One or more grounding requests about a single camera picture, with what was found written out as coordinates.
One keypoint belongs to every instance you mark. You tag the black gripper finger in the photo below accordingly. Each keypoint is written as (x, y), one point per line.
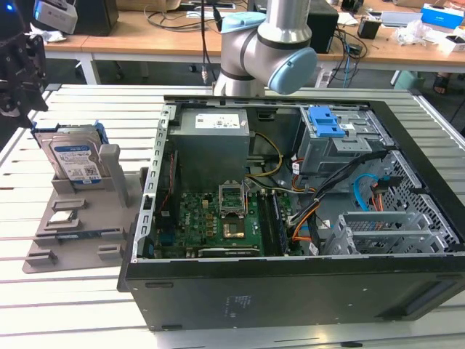
(34, 72)

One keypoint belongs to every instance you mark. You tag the hard disk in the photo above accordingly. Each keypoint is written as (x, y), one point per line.
(72, 160)

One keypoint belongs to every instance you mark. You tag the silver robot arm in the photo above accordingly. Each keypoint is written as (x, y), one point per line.
(254, 47)

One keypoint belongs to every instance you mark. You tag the metal disk bay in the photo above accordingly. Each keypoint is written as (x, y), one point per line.
(381, 221)

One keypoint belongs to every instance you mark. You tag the crumpled white paper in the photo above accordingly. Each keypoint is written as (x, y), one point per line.
(54, 37)

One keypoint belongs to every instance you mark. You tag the wooden desk white legs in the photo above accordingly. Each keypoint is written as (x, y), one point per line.
(127, 40)
(65, 45)

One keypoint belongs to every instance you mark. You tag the large black box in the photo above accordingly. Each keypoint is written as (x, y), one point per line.
(98, 18)

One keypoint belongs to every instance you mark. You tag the silver CPU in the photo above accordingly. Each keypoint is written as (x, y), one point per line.
(61, 216)

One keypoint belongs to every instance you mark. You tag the grey parts rack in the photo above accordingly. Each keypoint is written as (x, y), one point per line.
(80, 254)

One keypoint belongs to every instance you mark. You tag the grey power supply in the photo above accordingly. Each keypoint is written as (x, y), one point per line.
(207, 152)

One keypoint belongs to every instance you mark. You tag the blue expansion slot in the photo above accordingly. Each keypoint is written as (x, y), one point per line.
(169, 238)

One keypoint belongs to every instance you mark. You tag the green motherboard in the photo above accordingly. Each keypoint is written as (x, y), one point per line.
(198, 218)

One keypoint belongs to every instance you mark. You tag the black graphics card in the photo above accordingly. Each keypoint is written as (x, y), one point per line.
(232, 252)

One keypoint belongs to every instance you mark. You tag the black RAM slot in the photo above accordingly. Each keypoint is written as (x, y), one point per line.
(267, 225)

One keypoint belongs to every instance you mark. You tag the white power strip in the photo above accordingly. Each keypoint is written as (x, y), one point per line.
(324, 78)

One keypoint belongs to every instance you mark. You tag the installed RAM stick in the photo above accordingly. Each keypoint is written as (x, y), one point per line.
(281, 225)

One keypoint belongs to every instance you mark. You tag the blue plastic latch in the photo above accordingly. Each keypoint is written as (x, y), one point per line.
(325, 125)

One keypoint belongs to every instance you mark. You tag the grey drive cage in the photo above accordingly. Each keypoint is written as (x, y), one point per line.
(327, 156)

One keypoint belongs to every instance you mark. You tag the black PC case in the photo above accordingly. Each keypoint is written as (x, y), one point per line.
(254, 291)

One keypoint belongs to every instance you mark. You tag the black pen holder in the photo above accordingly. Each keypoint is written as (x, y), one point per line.
(368, 29)

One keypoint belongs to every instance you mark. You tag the grey flat box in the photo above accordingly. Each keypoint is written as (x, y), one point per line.
(399, 18)

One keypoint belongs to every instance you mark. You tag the pale green cabinet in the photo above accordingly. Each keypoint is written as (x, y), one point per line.
(405, 81)

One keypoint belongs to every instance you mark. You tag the crumpled clear plastic bag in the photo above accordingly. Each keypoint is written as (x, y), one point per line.
(414, 32)

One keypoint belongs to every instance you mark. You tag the blue cardboard box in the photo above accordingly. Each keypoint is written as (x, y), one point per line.
(441, 16)

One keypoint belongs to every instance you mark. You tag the small white box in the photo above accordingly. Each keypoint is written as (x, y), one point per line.
(454, 45)

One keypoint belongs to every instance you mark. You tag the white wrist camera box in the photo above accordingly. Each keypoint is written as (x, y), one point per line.
(58, 16)

